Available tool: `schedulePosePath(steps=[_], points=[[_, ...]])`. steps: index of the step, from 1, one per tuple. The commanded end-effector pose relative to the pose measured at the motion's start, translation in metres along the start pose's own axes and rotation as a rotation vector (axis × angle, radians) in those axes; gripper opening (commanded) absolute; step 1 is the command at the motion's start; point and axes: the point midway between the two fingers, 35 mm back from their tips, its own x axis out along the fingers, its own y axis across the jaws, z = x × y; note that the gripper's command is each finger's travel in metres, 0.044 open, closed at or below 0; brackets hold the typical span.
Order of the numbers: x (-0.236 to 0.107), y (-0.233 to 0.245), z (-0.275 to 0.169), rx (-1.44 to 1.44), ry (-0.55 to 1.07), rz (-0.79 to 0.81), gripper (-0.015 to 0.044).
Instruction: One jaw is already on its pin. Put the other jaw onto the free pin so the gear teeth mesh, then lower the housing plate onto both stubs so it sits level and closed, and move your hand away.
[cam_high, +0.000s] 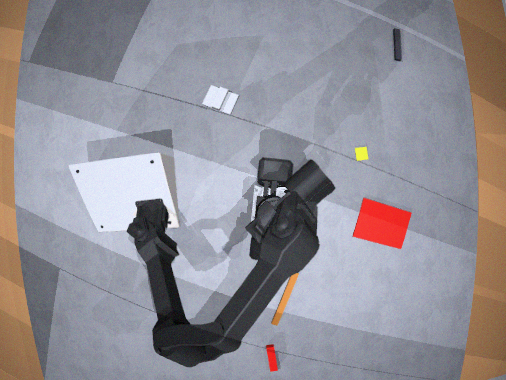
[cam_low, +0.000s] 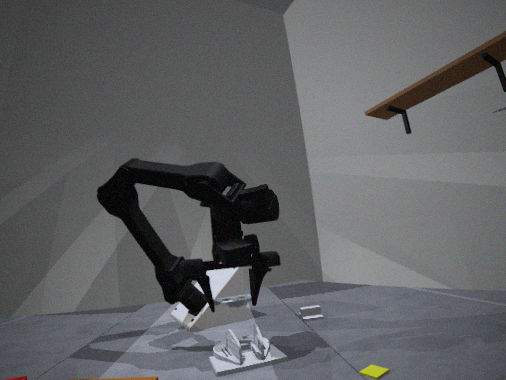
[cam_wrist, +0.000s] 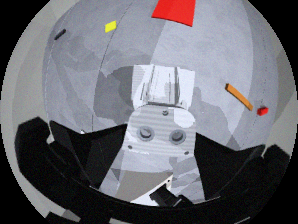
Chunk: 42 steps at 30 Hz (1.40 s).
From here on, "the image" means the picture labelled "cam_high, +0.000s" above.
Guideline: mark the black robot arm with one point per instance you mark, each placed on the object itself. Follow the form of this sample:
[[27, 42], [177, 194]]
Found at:
[[287, 229]]

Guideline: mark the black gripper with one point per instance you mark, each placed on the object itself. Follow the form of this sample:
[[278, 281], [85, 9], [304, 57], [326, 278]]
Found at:
[[272, 173]]

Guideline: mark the red rectangular bar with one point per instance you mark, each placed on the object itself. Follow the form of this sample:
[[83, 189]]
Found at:
[[271, 357]]

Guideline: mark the red flat rectangular plate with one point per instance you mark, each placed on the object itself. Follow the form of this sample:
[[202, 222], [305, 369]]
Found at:
[[382, 224]]

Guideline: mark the orange flat bar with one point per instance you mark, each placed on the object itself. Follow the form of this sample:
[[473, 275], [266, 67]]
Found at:
[[284, 299]]

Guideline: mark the dark grey narrow bar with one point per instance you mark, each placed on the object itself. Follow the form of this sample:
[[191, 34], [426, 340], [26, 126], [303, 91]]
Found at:
[[397, 44]]

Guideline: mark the yellow flat square plate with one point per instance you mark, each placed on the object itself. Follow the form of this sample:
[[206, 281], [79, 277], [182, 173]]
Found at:
[[361, 153]]

